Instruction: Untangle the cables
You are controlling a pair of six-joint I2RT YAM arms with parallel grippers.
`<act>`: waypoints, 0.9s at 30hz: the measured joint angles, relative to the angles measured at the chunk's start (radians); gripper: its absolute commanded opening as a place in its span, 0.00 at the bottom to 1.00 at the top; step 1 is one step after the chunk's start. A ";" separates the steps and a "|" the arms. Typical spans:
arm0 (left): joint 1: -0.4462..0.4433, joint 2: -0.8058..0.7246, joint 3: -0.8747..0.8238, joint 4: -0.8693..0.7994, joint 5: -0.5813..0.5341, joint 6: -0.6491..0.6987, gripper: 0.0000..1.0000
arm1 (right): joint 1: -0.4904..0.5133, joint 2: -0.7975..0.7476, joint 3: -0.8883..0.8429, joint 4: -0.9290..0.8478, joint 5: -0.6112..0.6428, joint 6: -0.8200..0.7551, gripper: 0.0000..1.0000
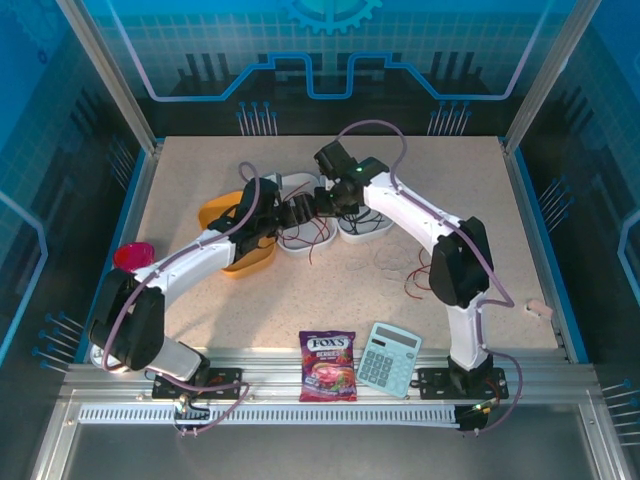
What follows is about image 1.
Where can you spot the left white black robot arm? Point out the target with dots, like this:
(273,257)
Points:
(190,260)

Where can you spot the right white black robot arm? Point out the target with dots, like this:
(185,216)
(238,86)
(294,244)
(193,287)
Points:
(400,205)

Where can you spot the white plastic tray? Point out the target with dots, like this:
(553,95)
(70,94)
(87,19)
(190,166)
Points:
(382,230)
(300,177)

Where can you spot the pink lidded plastic cup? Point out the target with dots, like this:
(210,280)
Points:
(131,255)

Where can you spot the purple Fox's candy bag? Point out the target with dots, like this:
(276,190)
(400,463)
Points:
(327,365)

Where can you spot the light blue calculator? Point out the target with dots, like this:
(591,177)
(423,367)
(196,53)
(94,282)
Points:
(390,362)

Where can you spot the tin can with pull tab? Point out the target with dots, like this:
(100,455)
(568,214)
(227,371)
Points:
(99,357)

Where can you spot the small pink object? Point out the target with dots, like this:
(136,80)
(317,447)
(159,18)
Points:
(539,309)

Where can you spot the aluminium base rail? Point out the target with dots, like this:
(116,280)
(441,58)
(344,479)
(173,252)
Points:
(270,370)

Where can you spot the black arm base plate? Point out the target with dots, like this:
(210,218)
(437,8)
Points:
(432,382)
(227,377)

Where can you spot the aluminium frame post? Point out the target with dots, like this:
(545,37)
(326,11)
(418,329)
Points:
(545,75)
(110,75)

